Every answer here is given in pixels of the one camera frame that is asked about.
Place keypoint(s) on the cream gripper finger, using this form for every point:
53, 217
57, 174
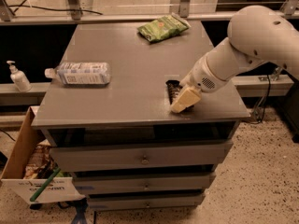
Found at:
188, 96

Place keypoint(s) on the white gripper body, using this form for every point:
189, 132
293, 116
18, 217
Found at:
200, 77

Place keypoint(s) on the black rxbar chocolate bar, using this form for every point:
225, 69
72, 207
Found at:
173, 90

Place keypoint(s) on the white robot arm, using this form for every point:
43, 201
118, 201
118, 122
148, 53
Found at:
255, 35

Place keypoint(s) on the green jalapeno chip bag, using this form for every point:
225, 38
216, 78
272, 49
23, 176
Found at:
163, 28

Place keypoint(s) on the grey drawer cabinet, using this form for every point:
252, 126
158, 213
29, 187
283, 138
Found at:
134, 107

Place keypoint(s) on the clear plastic water bottle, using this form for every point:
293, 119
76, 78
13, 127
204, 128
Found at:
80, 73

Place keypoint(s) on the bottom grey drawer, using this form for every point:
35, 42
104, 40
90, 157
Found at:
146, 201

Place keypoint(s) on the grey drawer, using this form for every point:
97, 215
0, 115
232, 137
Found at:
146, 201
143, 183
150, 155

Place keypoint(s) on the top grey drawer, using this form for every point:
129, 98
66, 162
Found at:
150, 155

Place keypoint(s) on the middle grey drawer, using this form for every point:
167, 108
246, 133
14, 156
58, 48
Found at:
143, 183

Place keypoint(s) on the green stick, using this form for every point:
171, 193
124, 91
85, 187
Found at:
44, 185

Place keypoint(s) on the snack bags in box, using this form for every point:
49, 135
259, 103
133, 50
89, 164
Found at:
41, 165

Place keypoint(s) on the white pump sanitizer bottle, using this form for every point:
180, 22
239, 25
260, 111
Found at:
19, 78

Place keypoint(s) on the white cardboard box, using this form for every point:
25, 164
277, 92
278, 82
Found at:
60, 189

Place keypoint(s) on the metal frame rail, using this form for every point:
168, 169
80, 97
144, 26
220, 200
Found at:
28, 20

